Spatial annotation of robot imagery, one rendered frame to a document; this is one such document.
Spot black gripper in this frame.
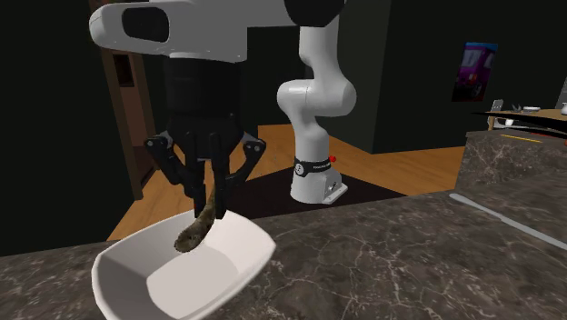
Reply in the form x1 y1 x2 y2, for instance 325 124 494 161
144 56 268 221

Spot brown curved object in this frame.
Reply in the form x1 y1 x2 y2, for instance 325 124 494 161
173 185 219 255

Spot dark robot stand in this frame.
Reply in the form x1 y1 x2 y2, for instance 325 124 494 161
220 168 409 221

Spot brown wooden door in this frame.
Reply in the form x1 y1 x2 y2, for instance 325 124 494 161
87 0 157 202

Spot white square bowl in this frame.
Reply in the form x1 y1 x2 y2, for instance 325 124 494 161
91 208 277 320

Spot silver knife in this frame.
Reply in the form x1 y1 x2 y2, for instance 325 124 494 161
449 192 567 252

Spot yellow thin stick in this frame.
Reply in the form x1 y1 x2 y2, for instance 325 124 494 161
500 134 544 145

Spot wooden desk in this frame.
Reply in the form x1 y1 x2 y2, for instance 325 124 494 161
485 98 567 132

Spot purple wall picture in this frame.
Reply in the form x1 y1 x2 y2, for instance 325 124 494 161
451 42 499 104

